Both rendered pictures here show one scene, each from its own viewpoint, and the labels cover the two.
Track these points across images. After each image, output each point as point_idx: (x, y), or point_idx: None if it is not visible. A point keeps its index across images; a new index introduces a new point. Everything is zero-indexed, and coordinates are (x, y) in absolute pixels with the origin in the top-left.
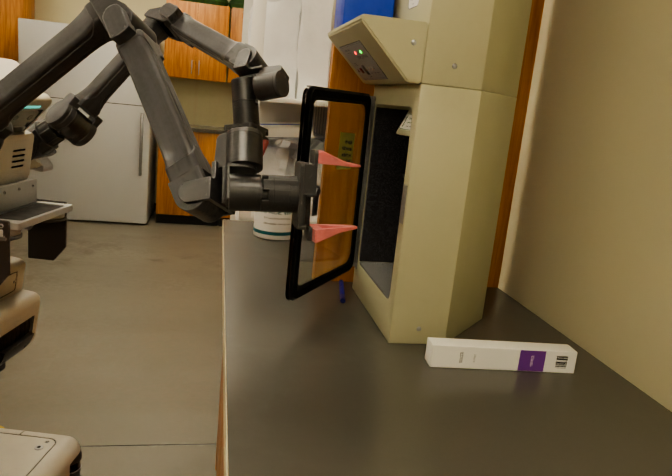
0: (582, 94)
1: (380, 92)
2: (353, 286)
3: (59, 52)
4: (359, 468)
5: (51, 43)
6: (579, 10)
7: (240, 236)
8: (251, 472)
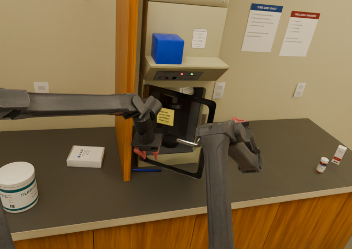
0: None
1: (156, 82)
2: (140, 166)
3: (229, 179)
4: (273, 173)
5: (226, 180)
6: (141, 9)
7: (25, 220)
8: (288, 190)
